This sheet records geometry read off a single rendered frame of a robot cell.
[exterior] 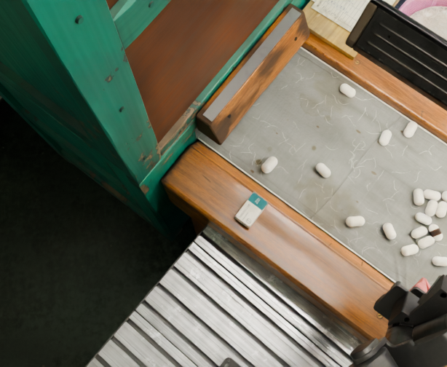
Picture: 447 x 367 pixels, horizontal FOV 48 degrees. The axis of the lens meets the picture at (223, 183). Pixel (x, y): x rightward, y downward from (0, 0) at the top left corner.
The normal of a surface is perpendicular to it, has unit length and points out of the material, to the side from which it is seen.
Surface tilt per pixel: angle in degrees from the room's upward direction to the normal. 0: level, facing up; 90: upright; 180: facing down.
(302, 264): 0
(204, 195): 0
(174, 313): 0
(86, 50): 90
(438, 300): 50
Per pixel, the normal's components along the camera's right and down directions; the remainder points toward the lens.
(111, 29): 0.80, 0.58
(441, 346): -0.64, 0.19
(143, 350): 0.00, -0.25
